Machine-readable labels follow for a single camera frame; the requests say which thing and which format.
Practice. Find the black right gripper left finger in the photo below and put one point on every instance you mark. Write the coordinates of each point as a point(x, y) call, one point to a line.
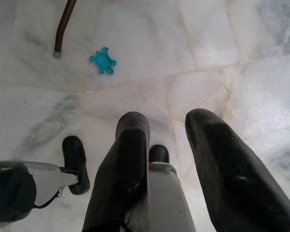
point(125, 169)

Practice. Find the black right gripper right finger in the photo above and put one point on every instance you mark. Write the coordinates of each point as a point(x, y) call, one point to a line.
point(232, 174)

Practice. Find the robot right leg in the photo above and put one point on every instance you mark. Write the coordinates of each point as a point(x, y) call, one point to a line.
point(164, 198)

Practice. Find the blue plastic turtle toy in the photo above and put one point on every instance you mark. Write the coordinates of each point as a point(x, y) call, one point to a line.
point(103, 60)

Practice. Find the brown curved chair leg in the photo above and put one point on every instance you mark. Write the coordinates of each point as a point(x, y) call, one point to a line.
point(62, 26)

